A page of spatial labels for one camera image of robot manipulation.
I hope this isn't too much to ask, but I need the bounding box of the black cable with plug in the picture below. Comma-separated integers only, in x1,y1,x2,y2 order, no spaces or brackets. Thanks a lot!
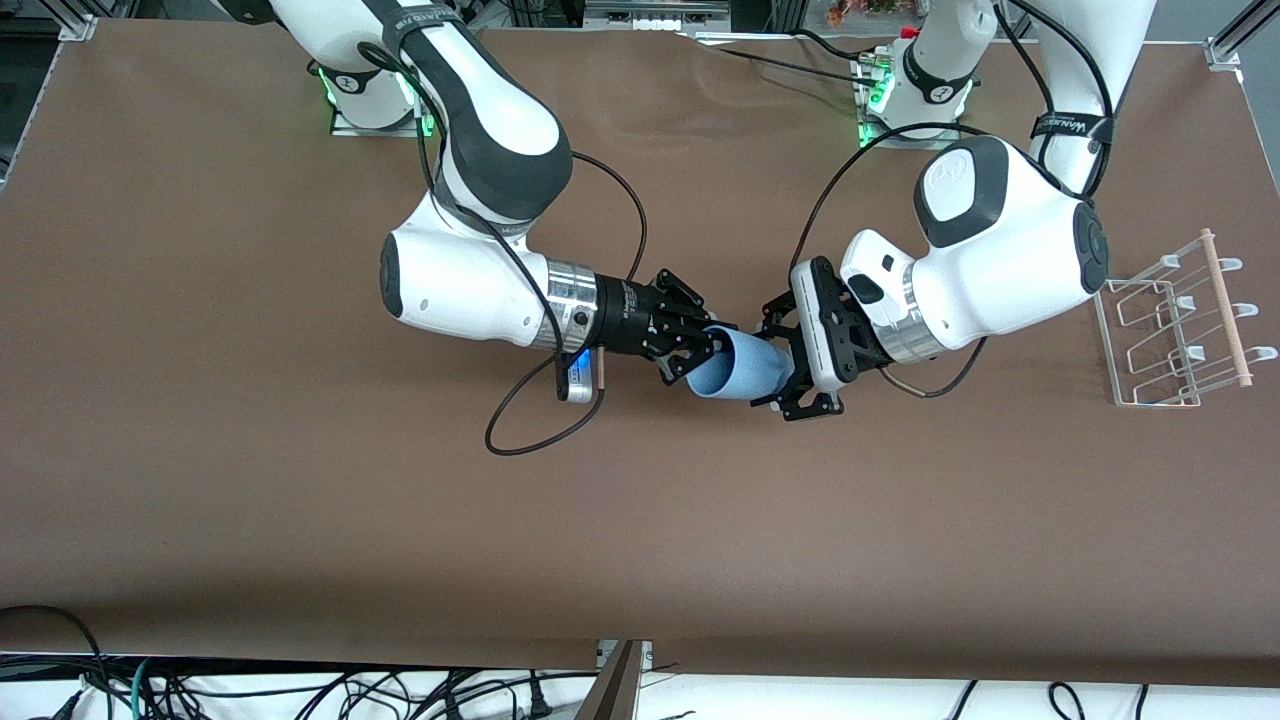
440,672,553,720

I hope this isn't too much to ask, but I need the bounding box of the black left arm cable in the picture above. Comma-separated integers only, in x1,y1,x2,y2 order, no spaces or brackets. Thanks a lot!
790,0,1116,401

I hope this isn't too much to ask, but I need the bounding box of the white wire cup rack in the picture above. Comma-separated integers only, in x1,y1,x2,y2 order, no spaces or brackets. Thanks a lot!
1091,228,1280,409

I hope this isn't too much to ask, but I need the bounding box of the brown table cover sheet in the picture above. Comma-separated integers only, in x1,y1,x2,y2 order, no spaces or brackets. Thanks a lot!
0,20,1280,691

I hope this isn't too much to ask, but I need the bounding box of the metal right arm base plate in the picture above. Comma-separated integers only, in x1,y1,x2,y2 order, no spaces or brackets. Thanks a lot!
330,60,438,139

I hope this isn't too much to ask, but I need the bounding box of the short black table cable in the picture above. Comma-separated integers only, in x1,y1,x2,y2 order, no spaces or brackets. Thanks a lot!
795,28,873,65

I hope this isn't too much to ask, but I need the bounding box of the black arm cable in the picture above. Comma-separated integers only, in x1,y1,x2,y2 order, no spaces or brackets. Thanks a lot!
355,40,649,457
790,0,1116,401

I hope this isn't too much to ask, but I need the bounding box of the long black table cable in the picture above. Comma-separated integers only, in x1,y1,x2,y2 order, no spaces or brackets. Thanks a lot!
690,35,886,91

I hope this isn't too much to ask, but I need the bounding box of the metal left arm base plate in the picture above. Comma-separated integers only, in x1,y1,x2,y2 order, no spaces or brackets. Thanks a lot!
857,55,964,151

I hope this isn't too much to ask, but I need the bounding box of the aluminium frame corner profile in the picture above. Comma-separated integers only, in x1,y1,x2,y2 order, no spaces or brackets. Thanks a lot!
55,0,101,43
1205,0,1280,71

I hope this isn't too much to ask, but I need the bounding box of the blue plastic cup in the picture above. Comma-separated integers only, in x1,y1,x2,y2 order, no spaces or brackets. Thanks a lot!
685,327,796,402

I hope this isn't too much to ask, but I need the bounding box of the metal table support beam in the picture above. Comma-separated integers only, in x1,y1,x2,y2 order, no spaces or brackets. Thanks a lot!
575,640,653,720

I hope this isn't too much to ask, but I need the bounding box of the thick black looped cable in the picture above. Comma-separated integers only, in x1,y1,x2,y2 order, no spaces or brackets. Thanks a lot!
0,604,111,720

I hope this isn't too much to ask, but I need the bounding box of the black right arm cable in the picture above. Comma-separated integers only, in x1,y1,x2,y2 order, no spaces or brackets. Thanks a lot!
355,40,649,457

